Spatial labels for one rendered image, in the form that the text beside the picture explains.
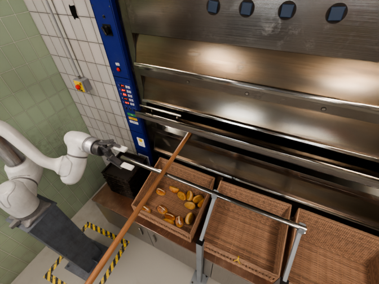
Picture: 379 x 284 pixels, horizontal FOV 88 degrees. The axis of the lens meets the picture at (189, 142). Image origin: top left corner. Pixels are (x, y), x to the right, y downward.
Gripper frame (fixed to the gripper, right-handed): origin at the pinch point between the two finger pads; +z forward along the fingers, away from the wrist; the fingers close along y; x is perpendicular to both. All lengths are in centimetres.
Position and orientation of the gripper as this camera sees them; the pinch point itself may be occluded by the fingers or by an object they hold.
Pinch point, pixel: (127, 159)
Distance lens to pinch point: 103.8
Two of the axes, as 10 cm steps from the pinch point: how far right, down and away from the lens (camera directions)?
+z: 9.1, 2.7, -3.2
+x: -4.2, 6.3, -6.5
